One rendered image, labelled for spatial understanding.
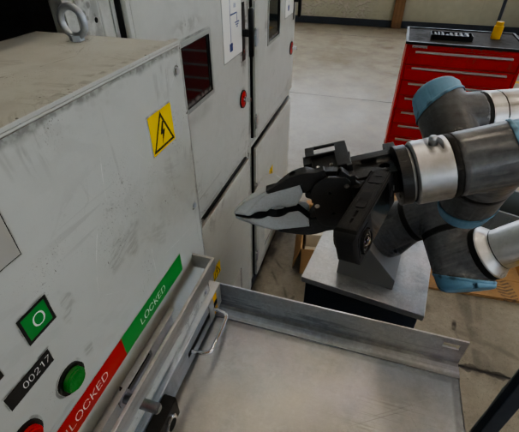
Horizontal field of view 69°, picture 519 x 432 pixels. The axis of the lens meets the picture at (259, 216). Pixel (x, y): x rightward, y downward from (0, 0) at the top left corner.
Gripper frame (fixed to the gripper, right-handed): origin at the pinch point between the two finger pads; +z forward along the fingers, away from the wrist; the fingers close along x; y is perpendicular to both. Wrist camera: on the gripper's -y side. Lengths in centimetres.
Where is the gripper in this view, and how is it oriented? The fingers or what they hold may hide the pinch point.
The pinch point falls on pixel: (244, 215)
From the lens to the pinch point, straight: 46.7
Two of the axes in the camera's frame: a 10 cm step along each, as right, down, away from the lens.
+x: -2.6, -7.7, -5.9
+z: -9.6, 1.8, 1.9
